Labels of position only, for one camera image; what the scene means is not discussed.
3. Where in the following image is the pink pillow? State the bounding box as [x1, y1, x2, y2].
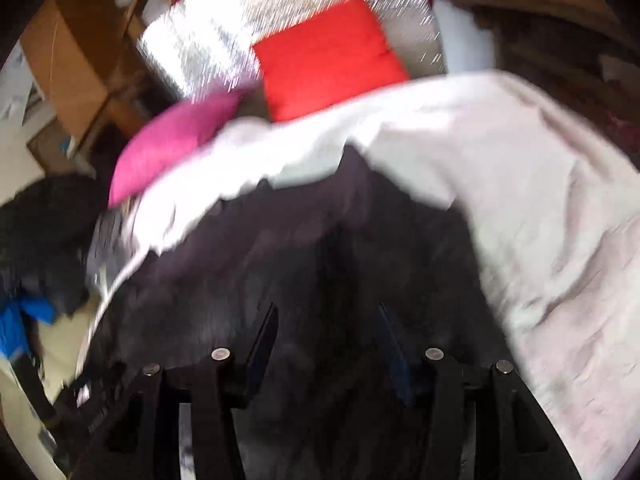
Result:
[108, 90, 245, 207]

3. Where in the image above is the red square pillow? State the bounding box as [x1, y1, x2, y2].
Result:
[253, 0, 409, 122]

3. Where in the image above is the brown wooden pillar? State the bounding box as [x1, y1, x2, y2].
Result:
[20, 0, 146, 141]

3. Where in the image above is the blue jacket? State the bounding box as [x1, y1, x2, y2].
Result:
[0, 296, 56, 361]

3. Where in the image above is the white pink bed blanket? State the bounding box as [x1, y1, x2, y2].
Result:
[78, 72, 639, 479]

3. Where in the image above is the black coat pile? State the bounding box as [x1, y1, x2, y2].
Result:
[1, 174, 108, 315]

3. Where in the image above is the silver foil insulation board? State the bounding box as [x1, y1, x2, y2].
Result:
[137, 0, 445, 101]

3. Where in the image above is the black quilted jacket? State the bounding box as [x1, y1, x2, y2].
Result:
[87, 148, 509, 479]

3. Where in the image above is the grey folded garment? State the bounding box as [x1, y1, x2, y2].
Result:
[86, 208, 137, 297]

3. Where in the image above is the wooden side table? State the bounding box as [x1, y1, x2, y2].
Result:
[447, 0, 639, 125]

